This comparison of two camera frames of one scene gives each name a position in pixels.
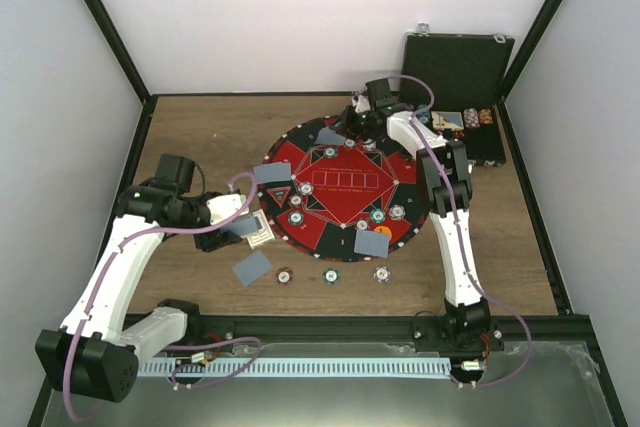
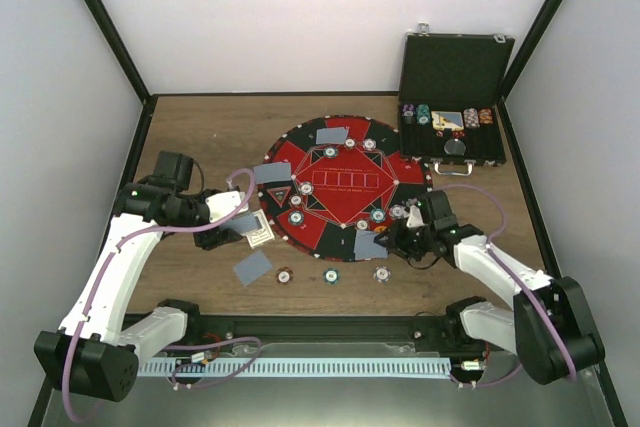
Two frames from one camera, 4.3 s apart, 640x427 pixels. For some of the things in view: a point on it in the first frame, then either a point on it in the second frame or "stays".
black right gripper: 348,123 to 395,242
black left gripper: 215,240 stays
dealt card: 252,267 stays
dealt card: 272,173 stays
